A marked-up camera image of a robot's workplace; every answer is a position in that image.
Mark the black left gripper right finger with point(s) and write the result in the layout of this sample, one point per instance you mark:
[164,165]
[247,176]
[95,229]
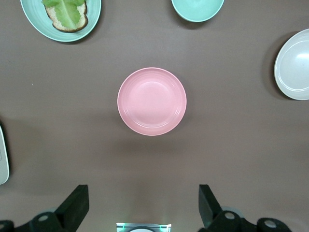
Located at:
[210,207]

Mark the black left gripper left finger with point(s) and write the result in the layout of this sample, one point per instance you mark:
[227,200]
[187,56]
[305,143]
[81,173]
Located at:
[72,205]

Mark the pink shallow plate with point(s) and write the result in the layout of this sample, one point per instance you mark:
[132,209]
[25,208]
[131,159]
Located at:
[152,101]

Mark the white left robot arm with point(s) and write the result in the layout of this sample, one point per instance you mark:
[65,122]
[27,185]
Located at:
[142,230]

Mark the cream toaster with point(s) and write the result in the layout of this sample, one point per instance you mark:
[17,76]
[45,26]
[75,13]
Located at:
[3,159]

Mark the brown table cover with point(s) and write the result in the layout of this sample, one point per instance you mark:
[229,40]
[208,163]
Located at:
[72,96]

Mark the beige shallow plate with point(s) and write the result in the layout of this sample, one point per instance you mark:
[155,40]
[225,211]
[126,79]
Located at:
[294,70]

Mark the green plate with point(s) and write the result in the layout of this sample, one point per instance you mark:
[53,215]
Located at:
[36,26]

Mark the toasted bread slice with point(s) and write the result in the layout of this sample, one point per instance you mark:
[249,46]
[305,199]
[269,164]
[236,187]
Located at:
[80,23]

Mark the green lettuce leaf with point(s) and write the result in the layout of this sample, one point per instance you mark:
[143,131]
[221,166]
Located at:
[65,12]

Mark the green bowl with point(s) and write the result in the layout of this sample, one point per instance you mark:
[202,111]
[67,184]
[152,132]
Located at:
[198,9]

